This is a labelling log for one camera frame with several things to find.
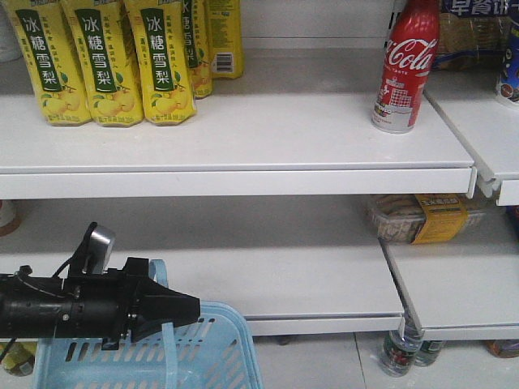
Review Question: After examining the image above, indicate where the clear water bottle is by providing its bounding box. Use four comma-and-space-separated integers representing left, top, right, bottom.
380, 319, 422, 377

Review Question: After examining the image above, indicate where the white store shelving unit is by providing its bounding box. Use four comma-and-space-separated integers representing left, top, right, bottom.
1, 1, 518, 340

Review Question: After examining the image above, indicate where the packaged bread yellow label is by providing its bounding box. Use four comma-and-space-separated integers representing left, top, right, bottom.
364, 194, 490, 244

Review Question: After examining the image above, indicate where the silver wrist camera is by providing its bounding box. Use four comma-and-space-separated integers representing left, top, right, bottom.
68, 222, 115, 276

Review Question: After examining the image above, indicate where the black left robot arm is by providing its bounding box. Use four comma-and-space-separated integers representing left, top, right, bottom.
1, 258, 200, 350

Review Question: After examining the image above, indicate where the light blue plastic basket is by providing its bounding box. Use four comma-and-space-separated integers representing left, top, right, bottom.
31, 259, 264, 389

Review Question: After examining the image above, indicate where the yellow pear drink bottle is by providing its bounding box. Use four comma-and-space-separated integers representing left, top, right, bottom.
60, 0, 144, 127
124, 1, 197, 126
2, 1, 92, 126

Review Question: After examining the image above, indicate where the red aluminium coke bottle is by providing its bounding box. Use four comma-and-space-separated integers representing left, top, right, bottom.
371, 0, 440, 134

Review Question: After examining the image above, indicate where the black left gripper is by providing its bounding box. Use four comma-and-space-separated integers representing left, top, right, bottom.
56, 257, 200, 350

